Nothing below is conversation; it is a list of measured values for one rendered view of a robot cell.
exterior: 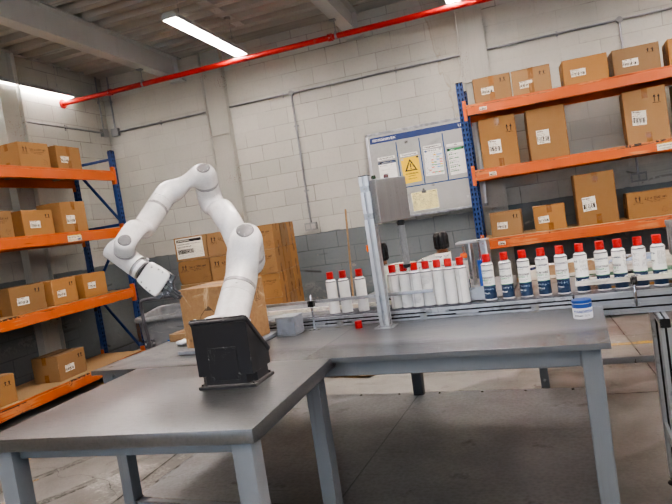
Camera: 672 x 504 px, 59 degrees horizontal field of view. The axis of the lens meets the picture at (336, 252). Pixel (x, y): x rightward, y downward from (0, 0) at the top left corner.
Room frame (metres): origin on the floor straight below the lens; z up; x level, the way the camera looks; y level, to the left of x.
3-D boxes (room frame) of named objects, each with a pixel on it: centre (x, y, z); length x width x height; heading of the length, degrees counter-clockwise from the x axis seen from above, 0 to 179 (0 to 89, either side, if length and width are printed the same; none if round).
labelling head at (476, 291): (2.67, -0.61, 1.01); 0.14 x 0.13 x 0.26; 68
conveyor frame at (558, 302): (2.75, -0.18, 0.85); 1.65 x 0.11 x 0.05; 68
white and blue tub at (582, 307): (2.19, -0.87, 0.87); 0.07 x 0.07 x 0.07
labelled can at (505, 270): (2.53, -0.71, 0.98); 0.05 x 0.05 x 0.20
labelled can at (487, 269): (2.56, -0.64, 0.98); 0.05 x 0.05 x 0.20
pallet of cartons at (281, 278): (6.50, 1.05, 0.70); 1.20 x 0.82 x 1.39; 78
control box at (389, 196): (2.63, -0.25, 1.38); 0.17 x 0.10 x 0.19; 123
